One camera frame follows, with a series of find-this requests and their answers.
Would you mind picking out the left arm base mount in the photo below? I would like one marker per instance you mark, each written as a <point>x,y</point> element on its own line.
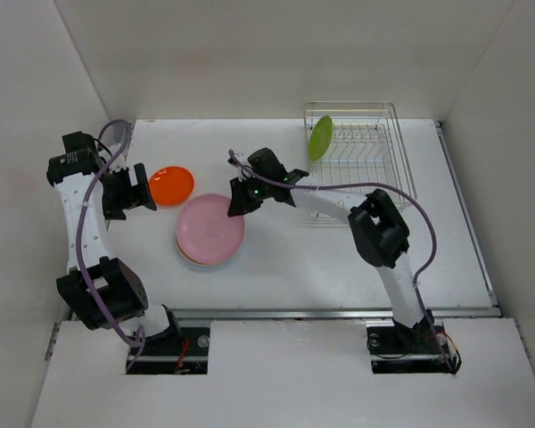
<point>187,354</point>

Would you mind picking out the green plate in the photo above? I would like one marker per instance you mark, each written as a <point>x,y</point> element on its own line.
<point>320,138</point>

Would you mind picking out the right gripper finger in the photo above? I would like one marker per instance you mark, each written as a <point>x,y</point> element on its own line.
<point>239,200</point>
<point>292,177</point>

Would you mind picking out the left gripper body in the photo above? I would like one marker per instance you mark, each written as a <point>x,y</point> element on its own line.
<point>118,189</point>

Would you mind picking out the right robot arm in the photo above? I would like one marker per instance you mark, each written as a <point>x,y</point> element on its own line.
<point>379,232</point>

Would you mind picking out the metal wire dish rack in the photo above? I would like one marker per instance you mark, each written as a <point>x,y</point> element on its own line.
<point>366,144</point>

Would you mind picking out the yellow-orange plate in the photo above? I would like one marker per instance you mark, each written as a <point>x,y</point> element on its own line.
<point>203,257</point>

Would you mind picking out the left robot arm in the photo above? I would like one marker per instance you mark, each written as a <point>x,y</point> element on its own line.
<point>100,288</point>

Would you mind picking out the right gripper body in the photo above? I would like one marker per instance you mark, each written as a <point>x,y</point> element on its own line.
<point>257,192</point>

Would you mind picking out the aluminium rail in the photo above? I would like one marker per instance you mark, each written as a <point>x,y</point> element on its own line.
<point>294,313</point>

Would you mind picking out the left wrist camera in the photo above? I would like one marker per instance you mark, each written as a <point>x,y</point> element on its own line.
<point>77,141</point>

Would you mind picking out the pink plate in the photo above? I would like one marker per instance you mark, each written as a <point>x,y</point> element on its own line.
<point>203,221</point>

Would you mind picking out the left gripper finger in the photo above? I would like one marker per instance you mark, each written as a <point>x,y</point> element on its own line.
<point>142,196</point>
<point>114,215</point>

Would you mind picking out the red-orange plate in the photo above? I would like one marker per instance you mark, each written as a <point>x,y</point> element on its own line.
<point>171,185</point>

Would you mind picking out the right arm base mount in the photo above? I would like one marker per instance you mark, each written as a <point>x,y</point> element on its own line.
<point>398,351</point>

